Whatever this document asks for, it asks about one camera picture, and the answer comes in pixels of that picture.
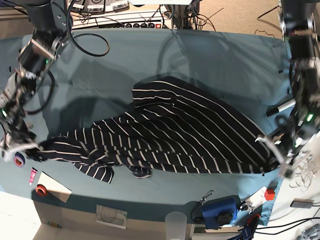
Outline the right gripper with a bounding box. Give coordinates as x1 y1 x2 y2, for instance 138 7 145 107
0 122 40 162

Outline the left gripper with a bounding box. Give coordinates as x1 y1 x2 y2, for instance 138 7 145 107
254 132 304 178

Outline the navy white striped t-shirt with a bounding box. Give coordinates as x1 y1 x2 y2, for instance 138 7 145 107
27 76 279 183

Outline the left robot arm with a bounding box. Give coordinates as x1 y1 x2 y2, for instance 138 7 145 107
256 0 320 178

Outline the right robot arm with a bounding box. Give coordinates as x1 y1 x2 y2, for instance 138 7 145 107
0 0 72 162

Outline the bundle of white zip ties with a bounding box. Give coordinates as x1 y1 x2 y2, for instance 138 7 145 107
289 154 320 193

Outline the purple tape roll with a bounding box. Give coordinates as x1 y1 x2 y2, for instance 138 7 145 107
13 152 26 168

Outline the pink glue tube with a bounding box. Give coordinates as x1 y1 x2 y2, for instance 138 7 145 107
29 167 38 186

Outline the small red cube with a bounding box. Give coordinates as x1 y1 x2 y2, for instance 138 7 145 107
264 188 276 201

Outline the grey flat adapter box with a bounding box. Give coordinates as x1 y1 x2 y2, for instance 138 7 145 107
290 199 314 209

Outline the black white marker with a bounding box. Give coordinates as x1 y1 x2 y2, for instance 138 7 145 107
266 98 296 117

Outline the orange tape roll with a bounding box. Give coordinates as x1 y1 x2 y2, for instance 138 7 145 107
35 184 49 197

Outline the white paper sheet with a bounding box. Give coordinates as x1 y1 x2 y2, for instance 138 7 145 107
37 171 72 203

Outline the blue red bar clamp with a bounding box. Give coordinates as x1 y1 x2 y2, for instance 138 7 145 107
228 213 261 240

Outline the blue clamp with knob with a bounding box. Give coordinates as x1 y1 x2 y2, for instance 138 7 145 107
201 198 238 229

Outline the teal table cloth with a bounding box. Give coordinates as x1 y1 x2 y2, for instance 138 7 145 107
0 28 289 222

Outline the printed diagram paper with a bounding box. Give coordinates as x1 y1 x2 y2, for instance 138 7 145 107
95 204 128 230

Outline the translucent plastic cup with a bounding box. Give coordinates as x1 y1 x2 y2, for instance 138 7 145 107
165 211 188 240

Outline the white power strip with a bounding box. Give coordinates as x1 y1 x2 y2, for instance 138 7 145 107
71 10 173 30

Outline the silver carabiner with cord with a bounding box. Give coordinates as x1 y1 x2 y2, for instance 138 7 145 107
190 189 214 224

